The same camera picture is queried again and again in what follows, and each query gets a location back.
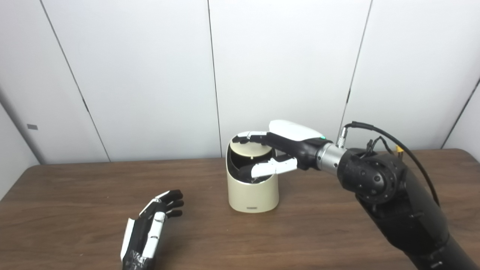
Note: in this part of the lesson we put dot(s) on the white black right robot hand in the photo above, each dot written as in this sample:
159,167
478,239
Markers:
296,144

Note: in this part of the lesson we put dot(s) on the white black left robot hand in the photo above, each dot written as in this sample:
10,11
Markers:
142,234

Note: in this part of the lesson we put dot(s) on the round cream bin lid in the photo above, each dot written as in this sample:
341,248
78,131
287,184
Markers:
250,150

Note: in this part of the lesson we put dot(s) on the cream-colored bin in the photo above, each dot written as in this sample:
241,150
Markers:
253,195

